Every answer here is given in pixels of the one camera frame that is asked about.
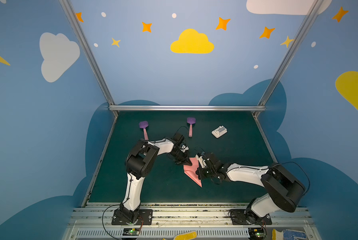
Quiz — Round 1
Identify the pink square paper sheet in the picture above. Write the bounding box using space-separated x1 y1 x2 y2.
183 158 202 188

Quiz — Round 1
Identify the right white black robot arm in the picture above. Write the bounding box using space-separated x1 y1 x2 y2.
195 153 307 225

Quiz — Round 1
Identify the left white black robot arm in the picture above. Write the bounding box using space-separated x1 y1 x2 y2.
116 133 192 225

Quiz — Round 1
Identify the right purple pink spatula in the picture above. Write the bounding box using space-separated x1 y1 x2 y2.
187 117 196 138

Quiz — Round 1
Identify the purple pink spatula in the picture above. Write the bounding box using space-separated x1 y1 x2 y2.
139 121 149 141
187 117 196 138

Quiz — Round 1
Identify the white small plastic device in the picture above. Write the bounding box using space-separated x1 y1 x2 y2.
211 126 227 139

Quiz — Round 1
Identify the left purple pink spatula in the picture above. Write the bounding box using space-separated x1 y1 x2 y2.
139 121 149 141

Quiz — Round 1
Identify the yellow glove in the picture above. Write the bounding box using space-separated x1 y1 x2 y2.
173 231 197 240

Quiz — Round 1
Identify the right green circuit board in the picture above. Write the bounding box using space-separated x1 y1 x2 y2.
248 228 266 240

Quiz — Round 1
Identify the green circuit board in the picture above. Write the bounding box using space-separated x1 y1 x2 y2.
248 228 266 240
123 228 141 236

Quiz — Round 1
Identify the left green circuit board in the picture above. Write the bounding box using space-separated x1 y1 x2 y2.
123 228 141 236

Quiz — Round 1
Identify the blue white glove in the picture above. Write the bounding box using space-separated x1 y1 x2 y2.
271 229 307 240

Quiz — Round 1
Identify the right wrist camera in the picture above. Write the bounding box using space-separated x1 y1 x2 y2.
195 155 207 169

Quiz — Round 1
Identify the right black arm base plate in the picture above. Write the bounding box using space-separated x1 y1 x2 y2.
228 209 272 225

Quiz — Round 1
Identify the horizontal aluminium frame bar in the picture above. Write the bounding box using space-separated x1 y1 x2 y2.
109 105 266 112

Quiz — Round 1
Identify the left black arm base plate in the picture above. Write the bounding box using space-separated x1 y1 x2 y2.
111 209 154 226

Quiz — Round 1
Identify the aluminium front rail base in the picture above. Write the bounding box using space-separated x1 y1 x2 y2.
63 203 322 240

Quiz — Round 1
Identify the left aluminium frame post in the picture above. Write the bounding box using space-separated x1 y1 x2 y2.
59 0 115 107

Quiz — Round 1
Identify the aluminium frame post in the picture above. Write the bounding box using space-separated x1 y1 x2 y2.
258 0 324 109
59 0 115 107

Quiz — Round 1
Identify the right aluminium frame post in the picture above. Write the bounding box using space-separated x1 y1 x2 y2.
258 0 324 109

